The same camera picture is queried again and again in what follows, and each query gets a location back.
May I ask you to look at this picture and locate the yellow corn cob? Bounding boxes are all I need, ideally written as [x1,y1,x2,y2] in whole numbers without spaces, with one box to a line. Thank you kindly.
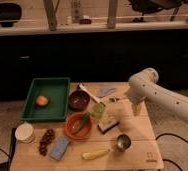
[82,149,110,160]

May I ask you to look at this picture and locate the black cable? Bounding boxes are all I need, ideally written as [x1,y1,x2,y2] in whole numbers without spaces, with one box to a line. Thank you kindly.
[155,132,188,171]

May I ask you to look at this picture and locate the red grape bunch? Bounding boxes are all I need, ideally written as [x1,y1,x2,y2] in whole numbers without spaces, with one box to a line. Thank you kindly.
[39,129,55,156]

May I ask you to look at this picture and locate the metal cup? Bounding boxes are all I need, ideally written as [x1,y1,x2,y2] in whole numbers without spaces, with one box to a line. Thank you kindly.
[116,134,131,152]

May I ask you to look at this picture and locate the white paper cup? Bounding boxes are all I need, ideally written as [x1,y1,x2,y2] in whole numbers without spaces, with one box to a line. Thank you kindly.
[15,123,35,143]

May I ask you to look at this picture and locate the silver fork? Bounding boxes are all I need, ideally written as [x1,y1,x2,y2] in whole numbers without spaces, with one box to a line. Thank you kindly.
[109,96,127,103]

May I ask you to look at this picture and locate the light green cup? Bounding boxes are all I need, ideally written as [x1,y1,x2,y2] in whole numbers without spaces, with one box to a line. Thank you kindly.
[92,103,105,119]

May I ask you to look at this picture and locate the blue sponge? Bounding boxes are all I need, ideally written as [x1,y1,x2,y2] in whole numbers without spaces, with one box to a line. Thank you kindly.
[50,136,70,160]

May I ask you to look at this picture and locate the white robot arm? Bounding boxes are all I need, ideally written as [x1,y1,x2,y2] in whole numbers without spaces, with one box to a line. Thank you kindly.
[127,68,188,124]

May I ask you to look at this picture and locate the peach fruit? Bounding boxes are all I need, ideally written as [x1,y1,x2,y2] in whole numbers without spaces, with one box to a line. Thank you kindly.
[35,95,49,107]

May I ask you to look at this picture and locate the orange bowl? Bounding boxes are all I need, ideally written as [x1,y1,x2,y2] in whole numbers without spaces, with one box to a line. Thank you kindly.
[64,112,92,140]

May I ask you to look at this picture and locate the black office chair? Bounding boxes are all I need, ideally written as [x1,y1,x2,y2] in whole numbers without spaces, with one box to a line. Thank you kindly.
[128,0,188,23]

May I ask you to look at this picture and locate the grey blue cloth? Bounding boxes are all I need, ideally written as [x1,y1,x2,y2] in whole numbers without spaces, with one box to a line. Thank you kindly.
[98,86,116,98]

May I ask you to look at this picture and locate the dark purple bowl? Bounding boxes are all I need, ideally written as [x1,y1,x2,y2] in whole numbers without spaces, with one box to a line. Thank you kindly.
[69,90,90,111]

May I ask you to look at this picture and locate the black white eraser block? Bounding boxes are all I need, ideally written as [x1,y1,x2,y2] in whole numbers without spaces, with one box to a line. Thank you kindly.
[98,117,119,134]

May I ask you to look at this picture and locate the green vegetable toy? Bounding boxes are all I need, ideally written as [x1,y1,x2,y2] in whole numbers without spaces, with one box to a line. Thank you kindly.
[72,112,90,134]

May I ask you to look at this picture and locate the white handled knife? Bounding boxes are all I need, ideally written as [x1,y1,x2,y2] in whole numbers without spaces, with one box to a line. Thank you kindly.
[78,83,106,106]

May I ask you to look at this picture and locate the green plastic tray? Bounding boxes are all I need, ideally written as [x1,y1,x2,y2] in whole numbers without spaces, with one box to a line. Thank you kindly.
[21,77,70,122]

